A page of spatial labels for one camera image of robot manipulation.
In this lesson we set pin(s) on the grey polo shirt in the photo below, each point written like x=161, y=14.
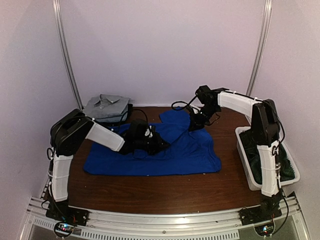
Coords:
x=105, y=106

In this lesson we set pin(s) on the white laundry basket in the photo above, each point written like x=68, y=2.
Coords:
x=253, y=185

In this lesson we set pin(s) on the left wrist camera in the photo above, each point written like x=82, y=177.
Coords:
x=150, y=131

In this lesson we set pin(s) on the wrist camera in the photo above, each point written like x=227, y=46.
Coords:
x=150, y=131
x=194, y=109

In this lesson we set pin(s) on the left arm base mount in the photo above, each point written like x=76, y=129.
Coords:
x=70, y=215

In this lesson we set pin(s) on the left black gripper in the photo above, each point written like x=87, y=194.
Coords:
x=159, y=146

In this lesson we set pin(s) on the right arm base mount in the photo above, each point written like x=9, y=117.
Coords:
x=257, y=214

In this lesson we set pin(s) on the blue garment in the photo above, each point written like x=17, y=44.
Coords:
x=190, y=152

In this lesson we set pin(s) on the aluminium frame post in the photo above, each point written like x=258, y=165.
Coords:
x=263, y=36
x=65, y=52

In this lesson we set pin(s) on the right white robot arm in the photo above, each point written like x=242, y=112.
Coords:
x=265, y=129

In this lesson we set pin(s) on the right aluminium frame post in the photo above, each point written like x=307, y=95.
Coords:
x=263, y=36

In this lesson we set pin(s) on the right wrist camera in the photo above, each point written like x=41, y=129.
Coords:
x=194, y=109

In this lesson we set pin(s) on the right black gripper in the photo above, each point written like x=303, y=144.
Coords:
x=196, y=123

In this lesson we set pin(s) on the front aluminium rail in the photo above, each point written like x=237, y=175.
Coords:
x=216, y=225

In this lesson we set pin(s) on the left aluminium frame post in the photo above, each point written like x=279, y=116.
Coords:
x=65, y=52

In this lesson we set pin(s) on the black garment in basket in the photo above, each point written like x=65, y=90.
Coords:
x=287, y=172

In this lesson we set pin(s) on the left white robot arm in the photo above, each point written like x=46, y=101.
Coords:
x=68, y=134

